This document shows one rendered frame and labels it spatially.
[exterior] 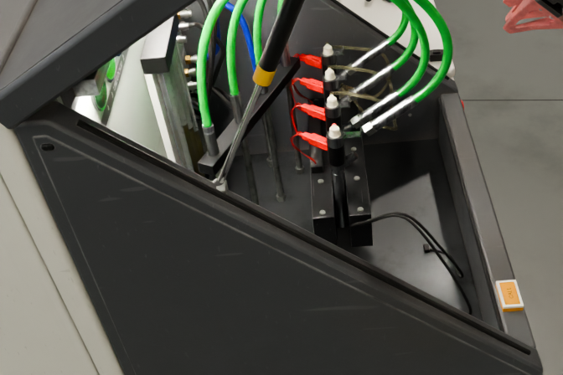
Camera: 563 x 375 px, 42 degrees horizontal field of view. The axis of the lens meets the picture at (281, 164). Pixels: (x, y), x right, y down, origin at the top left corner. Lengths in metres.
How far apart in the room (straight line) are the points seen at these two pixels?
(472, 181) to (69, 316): 0.73
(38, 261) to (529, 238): 1.92
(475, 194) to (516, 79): 1.95
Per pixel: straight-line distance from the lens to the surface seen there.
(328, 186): 1.30
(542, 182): 2.78
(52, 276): 0.93
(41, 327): 1.02
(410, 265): 1.37
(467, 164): 1.38
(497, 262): 1.22
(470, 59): 3.37
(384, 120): 1.17
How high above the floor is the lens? 1.87
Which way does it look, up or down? 41 degrees down
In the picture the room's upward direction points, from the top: 9 degrees counter-clockwise
